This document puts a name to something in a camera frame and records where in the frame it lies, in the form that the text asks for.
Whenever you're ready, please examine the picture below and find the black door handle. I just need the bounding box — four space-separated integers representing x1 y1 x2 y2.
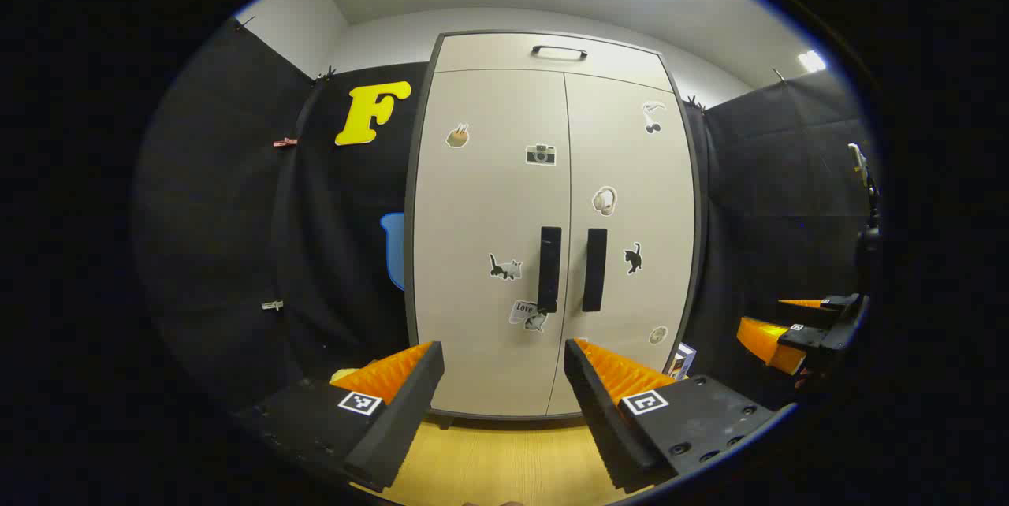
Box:
538 226 563 314
582 228 609 313

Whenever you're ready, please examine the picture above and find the beige double-door shoe cabinet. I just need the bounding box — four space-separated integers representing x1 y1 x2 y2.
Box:
404 29 704 422

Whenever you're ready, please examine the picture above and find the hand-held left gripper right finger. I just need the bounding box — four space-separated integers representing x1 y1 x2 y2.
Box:
563 337 781 495

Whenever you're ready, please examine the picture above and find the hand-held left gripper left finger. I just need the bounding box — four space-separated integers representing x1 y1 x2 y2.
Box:
233 340 446 493

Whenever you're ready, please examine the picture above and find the beige cabinet door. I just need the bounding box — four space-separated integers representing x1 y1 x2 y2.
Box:
548 73 701 416
414 69 572 416

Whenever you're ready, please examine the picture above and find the white box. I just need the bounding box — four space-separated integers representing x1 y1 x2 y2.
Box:
666 342 698 381

